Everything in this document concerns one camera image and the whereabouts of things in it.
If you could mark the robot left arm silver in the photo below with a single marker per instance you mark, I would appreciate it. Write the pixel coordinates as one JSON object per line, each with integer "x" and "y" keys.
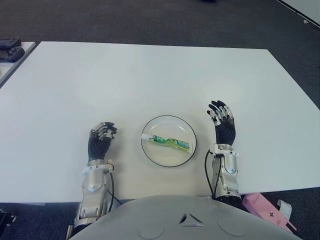
{"x": 93, "y": 182}

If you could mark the pink cardboard box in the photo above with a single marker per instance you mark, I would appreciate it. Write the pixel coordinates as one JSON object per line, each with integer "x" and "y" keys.
{"x": 265, "y": 210}

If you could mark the grey side table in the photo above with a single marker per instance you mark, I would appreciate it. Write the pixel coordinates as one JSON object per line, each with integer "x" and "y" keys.
{"x": 16, "y": 65}

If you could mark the robot right hand black silver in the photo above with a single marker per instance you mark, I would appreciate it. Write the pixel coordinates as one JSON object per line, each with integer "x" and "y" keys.
{"x": 226, "y": 132}

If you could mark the grey robot torso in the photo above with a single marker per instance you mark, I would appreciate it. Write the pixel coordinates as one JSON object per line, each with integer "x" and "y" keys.
{"x": 175, "y": 220}

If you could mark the small white floor piece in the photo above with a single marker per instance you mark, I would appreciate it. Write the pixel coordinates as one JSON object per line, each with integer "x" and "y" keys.
{"x": 305, "y": 22}

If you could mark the white neighbouring table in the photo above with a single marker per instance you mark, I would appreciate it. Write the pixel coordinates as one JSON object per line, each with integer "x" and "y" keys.
{"x": 305, "y": 10}

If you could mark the green white toothpaste tube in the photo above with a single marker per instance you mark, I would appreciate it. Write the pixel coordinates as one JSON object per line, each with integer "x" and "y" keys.
{"x": 167, "y": 142}

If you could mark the robot left hand black silver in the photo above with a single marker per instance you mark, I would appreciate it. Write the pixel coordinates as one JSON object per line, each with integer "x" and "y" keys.
{"x": 97, "y": 148}

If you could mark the black wheeled base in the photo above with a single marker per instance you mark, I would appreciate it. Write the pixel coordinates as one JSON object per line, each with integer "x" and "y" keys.
{"x": 6, "y": 217}

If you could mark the white paper strip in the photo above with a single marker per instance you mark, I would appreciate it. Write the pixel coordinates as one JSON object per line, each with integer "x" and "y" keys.
{"x": 285, "y": 208}

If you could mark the white plate black rim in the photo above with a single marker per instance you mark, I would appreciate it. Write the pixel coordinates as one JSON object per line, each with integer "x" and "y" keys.
{"x": 170, "y": 125}

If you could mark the black game controller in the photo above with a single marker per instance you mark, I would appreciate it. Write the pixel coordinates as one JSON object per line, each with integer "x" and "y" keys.
{"x": 10, "y": 42}
{"x": 12, "y": 53}

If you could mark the robot right arm silver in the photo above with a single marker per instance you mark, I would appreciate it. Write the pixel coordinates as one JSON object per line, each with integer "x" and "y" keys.
{"x": 230, "y": 167}

